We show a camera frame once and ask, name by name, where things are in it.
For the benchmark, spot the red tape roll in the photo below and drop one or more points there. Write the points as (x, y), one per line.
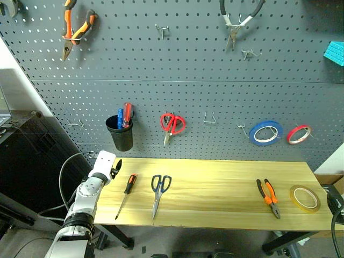
(291, 134)

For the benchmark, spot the dark side cabinet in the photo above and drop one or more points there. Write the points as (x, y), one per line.
(29, 161)

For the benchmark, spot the cardboard box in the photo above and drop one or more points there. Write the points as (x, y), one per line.
(329, 178)

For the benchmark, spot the dark grey pegboard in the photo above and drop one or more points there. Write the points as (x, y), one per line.
(188, 86)

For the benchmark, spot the teal plastic box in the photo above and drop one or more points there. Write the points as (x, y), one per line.
(334, 53)

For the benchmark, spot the orange black needle-nose pliers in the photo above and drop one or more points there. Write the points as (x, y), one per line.
(69, 24)

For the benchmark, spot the silver pegboard hook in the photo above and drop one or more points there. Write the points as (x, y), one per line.
(242, 126)
(248, 53)
(209, 121)
(75, 124)
(163, 29)

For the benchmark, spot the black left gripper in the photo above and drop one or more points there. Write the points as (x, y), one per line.
(114, 172)

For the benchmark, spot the yellow tape roll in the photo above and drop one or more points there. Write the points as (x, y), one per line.
(295, 200)

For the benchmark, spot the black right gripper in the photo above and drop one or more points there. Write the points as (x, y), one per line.
(336, 203)

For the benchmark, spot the orange black screwdriver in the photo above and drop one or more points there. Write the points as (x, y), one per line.
(130, 182)

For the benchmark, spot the black plastic cup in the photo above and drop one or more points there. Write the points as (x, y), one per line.
(122, 138)

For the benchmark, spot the blue grey scissors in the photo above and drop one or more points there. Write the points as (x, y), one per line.
(158, 193)

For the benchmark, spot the orange black combination pliers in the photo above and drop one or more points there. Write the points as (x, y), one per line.
(270, 199)

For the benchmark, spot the blue tape roll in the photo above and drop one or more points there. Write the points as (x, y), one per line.
(253, 135)

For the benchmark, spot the black table leg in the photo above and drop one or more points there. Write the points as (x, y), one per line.
(118, 235)
(287, 240)

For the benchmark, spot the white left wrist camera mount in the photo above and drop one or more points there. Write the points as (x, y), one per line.
(104, 164)

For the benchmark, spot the red scissors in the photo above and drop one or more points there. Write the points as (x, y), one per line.
(174, 126)

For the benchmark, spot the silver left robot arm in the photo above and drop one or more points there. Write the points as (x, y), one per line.
(86, 189)

